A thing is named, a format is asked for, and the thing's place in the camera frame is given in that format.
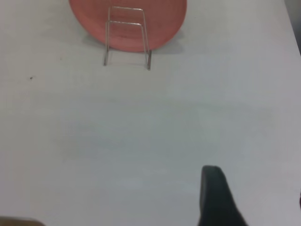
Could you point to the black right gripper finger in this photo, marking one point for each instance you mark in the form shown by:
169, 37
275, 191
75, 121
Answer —
216, 200

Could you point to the pink plate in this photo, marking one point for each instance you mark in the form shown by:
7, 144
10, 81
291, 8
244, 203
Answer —
127, 35

